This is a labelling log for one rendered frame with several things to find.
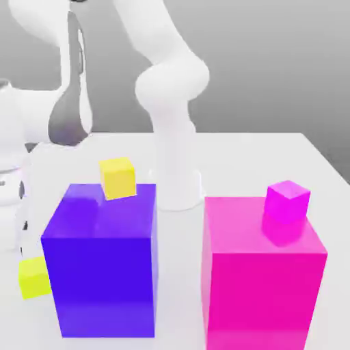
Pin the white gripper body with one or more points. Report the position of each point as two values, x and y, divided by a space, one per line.
31 191

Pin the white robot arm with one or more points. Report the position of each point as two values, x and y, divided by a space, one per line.
172 82

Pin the small yellow cube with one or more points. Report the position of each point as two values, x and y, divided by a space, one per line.
117 179

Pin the small lime cube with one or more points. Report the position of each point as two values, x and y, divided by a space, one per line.
34 279

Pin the small magenta cube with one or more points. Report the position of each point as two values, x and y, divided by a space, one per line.
285 203

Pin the large blue box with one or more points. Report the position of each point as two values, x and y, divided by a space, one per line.
101 273

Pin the large magenta box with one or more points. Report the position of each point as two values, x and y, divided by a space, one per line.
262 295

